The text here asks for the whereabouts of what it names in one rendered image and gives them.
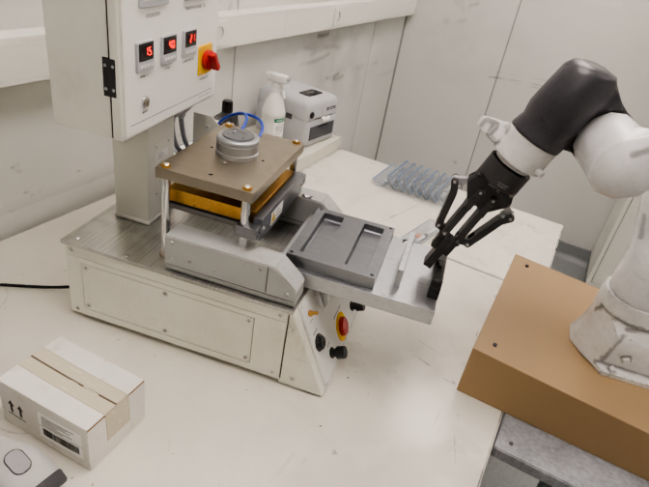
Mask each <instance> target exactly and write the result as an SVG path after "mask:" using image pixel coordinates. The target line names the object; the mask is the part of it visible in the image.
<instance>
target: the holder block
mask: <svg viewBox="0 0 649 487"><path fill-rule="evenodd" d="M394 230H395V228H392V227H389V226H385V225H382V224H378V223H375V222H372V221H368V220H364V219H361V218H357V217H354V216H350V215H344V214H340V213H336V212H334V211H330V210H327V209H323V208H318V209H317V211H315V213H314V214H313V215H312V217H311V218H310V220H309V221H308V222H307V224H306V225H305V227H304V228H303V229H302V231H301V232H300V234H299V235H298V236H297V238H296V240H295V241H294V243H293V244H292V245H291V247H290V248H289V250H288V251H287V252H286V256H287V257H288V258H289V259H290V260H291V262H292V263H293V264H294V265H295V266H296V267H297V268H300V269H304V270H307V271H310V272H315V273H319V274H322V275H325V276H329V277H332V278H335V279H339V280H342V281H345V282H349V283H351V284H355V285H358V286H361V287H365V288H368V289H371V290H373V288H374V286H375V283H376V280H377V278H378V275H379V273H380V270H381V266H382V263H383V261H384V258H385V255H386V253H387V250H388V248H389V246H390V243H391V241H392V238H393V234H394Z"/></svg>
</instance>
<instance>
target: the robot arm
mask: <svg viewBox="0 0 649 487"><path fill-rule="evenodd" d="M478 127H479V128H480V129H481V130H482V131H483V132H484V133H485V134H486V136H487V137H488V138H489V139H490V140H491V141H492V142H493V143H494V147H495V150H493V151H492V152H491V153H490V155H489V156H488V157H487V158H486V159H485V161H484V162H483V163H482V164H481V166H480V167H479V168H478V169H477V170H476V171H474V172H472V173H470V174H469V175H468V176H459V175H458V174H456V173H455V174H453V175H452V180H451V188H450V190H449V192H448V194H447V196H446V199H445V201H444V203H443V205H442V207H441V209H440V212H439V214H438V216H437V220H436V225H435V226H436V228H438V230H439V232H438V233H437V234H436V236H435V237H434V238H433V239H432V242H431V247H432V249H431V250H430V251H429V252H428V253H427V255H426V256H425V258H424V262H423V265H425V266H426V267H428V268H429V269H430V268H431V266H432V265H433V264H434V263H435V262H436V261H437V259H438V258H439V257H440V256H441V255H442V254H443V255H445V256H447V255H449V254H450V253H451V252H452V250H453V249H454V248H455V247H456V246H459V245H460V244H462V245H464V246H465V247H471V246H472V245H474V244H476V243H477V242H478V241H480V240H481V239H483V238H484V237H486V236H487V235H489V234H490V233H492V231H494V230H495V229H497V228H498V227H499V226H501V225H503V224H507V223H510V222H513V221H514V220H515V215H514V212H513V211H512V210H511V207H510V206H511V204H512V200H513V198H514V196H515V195H516V194H517V193H518V192H519V191H520V190H521V189H522V188H523V186H524V185H525V184H526V183H527V182H528V181H529V180H530V176H532V177H539V178H542V177H543V176H544V175H545V172H544V171H543V170H544V169H545V168H546V167H547V166H548V165H549V163H550V162H551V161H552V160H553V159H554V158H555V157H556V156H557V155H559V154H560V153H561V152H562V151H563V150H564V151H567V152H570V153H572V155H573V156H574V157H575V159H576V160H577V162H578V164H579V166H580V167H581V169H582V170H583V172H584V173H585V175H586V177H587V179H588V181H589V183H590V185H592V187H593V189H594V191H596V192H598V193H600V194H602V195H604V196H606V197H608V198H610V199H621V198H629V197H637V196H639V195H640V200H639V204H638V208H637V213H636V217H635V224H634V229H633V233H632V236H631V240H630V243H629V245H628V247H627V249H626V250H625V252H624V254H623V256H622V257H621V259H620V261H619V263H618V264H617V266H616V268H615V270H614V271H613V273H612V275H611V276H609V277H608V278H607V279H606V281H605V282H604V284H603V285H602V287H601V288H600V290H599V291H598V293H597V294H596V296H595V299H594V300H593V301H592V303H591V304H590V305H589V307H588V308H587V309H586V310H585V312H584V313H583V314H582V315H581V316H580V317H578V318H577V319H576V320H575V321H574V322H573V323H572V324H571V325H570V340H571V341H572V342H573V344H574V345H575V346H576V348H577V349H578V350H579V352H580V353H581V354H582V355H583V356H584V357H585V358H586V359H588V360H589V361H590V363H591V364H592V365H593V366H594V368H595V369H596V370H597V371H598V373H599V374H600V375H603V376H607V377H610V378H612V379H616V380H619V381H622V382H625V383H629V384H632V385H635V386H639V387H644V388H648V389H649V128H643V127H642V126H641V125H640V124H639V123H638V122H637V121H636V120H634V119H633V118H632V117H631V115H630V114H629V113H628V112H627V110H626V109H625V107H624V105H623V103H622V101H621V97H620V94H619V90H618V86H617V77H616V76H615V75H613V74H612V73H611V72H610V71H608V70H607V69H606V68H604V67H603V66H601V65H599V64H597V63H595V62H593V61H591V60H586V59H580V58H573V59H571V60H569V61H567V62H565V63H564V64H563V65H562V66H561V67H560V68H559V69H558V70H557V71H556V72H555V73H554V74H553V75H552V76H551V77H550V78H549V79H548V80H547V82H546V83H545V84H544V85H543V86H542V87H541V88H540V89H539V90H538V91H537V92H536V94H535V95H534V96H533V97H532V98H531V99H530V101H529V102H528V104H527V106H526V108H525V110H524V112H522V113H521V114H520V115H519V116H518V117H516V118H515V119H514V120H513V121H512V122H511V123H508V122H504V121H501V120H498V119H496V118H493V117H490V116H482V117H481V118H480V120H479V121H478ZM464 184H467V189H466V199H465V201H464V202H463V203H462V205H461V206H460V207H459V208H458V209H457V211H456V212H455V213H453V214H452V215H451V217H450V218H449V219H448V220H447V221H446V223H445V222H444V220H445V219H446V217H447V215H448V212H449V210H450V208H451V206H452V204H453V202H454V200H455V197H456V195H457V192H458V189H461V188H463V186H464ZM473 206H476V207H477V209H476V210H475V211H474V213H473V214H472V215H471V216H470V217H469V218H468V219H467V221H466V222H465V223H464V224H463V225H462V227H461V228H460V229H459V230H458V231H457V232H456V234H455V235H453V234H451V233H450V232H451V231H452V230H453V229H454V227H455V226H456V225H457V224H458V223H459V222H460V220H461V219H462V218H463V217H464V216H465V215H466V213H467V212H468V211H469V210H471V209H472V207H473ZM501 209H503V210H501ZM497 210H501V211H500V212H499V214H498V215H496V216H494V217H493V218H491V219H490V220H489V221H487V222H486V223H484V224H483V225H481V226H480V227H478V228H477V229H476V230H474V231H473V232H471V233H470V234H468V233H469V232H470V231H471V230H472V229H473V227H474V226H475V225H476V224H477V223H478V222H479V221H480V219H481V218H483V217H484V216H485V215H486V214H487V213H490V212H493V211H497ZM467 234H468V235H467Z"/></svg>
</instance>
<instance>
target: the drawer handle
mask: <svg viewBox="0 0 649 487"><path fill-rule="evenodd" d="M447 256H448V255H447ZM447 256H445V255H443V254H442V255H441V256H440V257H439V258H438V259H437V261H436V262H435V264H434V268H433V273H432V278H431V282H430V286H429V289H428V293H427V298H430V299H433V300H437V298H438V295H439V292H440V289H441V286H442V282H443V278H444V272H445V267H446V261H447Z"/></svg>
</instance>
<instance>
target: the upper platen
mask: <svg viewBox="0 0 649 487"><path fill-rule="evenodd" d="M293 175H294V171H292V170H288V169H286V170H285V171H284V172H283V173H282V174H281V175H280V176H279V177H278V178H277V179H276V180H275V181H274V183H273V184H272V185H271V186H270V187H269V188H268V189H267V190H266V191H265V192H264V193H263V194H262V195H261V196H260V197H259V198H258V199H257V200H256V201H255V202H254V203H253V204H251V208H250V218H249V222H251V223H254V217H255V216H256V215H257V214H258V212H259V211H260V210H261V209H262V208H263V207H264V206H265V205H266V204H267V203H268V202H269V200H270V199H271V198H272V197H273V196H274V195H275V194H276V193H277V192H278V191H279V190H280V189H281V187H282V186H283V185H285V184H286V183H287V182H288V181H289V180H290V179H291V178H292V177H293ZM170 208H173V209H177V210H180V211H184V212H187V213H190V214H194V215H199V216H202V217H206V218H209V219H213V220H216V221H219V222H223V223H226V224H230V225H233V226H236V224H237V223H238V222H239V221H240V210H241V201H240V200H237V199H233V198H230V197H226V196H222V195H219V194H215V193H212V192H208V191H205V190H202V189H199V188H195V187H191V186H185V185H182V184H178V183H173V184H172V185H171V207H170Z"/></svg>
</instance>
